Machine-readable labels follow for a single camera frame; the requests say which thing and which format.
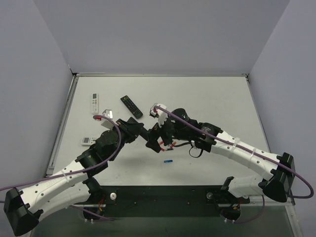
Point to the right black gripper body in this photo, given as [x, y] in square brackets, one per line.
[157, 135]

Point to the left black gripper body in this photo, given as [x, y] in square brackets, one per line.
[133, 127]

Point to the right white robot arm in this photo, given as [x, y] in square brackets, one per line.
[273, 176]

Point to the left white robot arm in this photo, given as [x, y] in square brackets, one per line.
[26, 204]

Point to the black TV remote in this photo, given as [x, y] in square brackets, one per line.
[131, 107]

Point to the white remote lying sideways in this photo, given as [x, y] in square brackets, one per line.
[88, 141]

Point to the white air conditioner remote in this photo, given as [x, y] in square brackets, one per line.
[94, 103]

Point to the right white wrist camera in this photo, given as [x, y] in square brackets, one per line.
[155, 112]

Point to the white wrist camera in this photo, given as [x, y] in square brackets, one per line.
[105, 118]
[155, 112]

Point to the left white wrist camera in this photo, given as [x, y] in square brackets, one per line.
[105, 118]

